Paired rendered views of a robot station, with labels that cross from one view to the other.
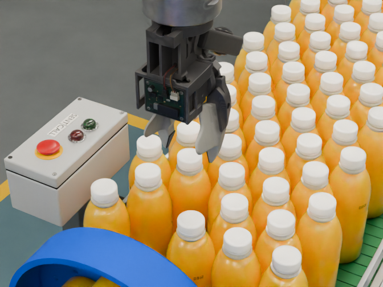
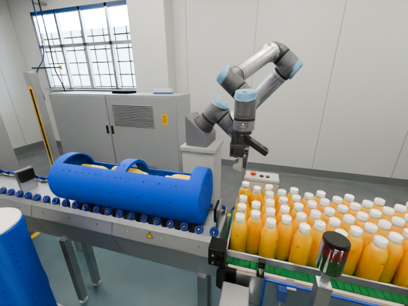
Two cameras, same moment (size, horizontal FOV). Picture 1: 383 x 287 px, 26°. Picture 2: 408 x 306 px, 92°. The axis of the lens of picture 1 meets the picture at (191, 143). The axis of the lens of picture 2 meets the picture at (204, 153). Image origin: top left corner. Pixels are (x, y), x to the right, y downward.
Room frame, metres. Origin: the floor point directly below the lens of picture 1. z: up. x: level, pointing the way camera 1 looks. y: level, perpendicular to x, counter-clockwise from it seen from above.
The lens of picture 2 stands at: (0.48, -0.77, 1.65)
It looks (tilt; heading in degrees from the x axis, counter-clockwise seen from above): 21 degrees down; 77
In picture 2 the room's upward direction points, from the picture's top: straight up
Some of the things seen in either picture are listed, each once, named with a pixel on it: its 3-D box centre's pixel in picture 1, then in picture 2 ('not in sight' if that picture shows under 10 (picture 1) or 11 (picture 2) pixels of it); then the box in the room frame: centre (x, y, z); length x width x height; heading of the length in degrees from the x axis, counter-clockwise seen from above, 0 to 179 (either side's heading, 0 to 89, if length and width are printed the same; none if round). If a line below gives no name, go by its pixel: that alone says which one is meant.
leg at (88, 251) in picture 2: not in sight; (89, 256); (-0.14, 0.62, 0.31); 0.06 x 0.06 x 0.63; 61
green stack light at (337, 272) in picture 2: not in sight; (330, 260); (0.91, -0.46, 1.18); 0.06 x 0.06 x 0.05
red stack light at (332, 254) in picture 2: not in sight; (334, 247); (0.91, -0.46, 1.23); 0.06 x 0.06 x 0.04
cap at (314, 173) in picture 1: (315, 174); (286, 219); (0.97, -0.19, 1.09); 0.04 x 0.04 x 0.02
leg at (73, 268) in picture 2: not in sight; (74, 271); (-0.20, 0.49, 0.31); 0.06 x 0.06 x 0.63; 61
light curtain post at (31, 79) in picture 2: not in sight; (59, 175); (-0.40, 1.06, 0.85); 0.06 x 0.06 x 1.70; 61
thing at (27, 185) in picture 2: not in sight; (27, 179); (-0.42, 0.69, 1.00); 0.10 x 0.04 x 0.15; 61
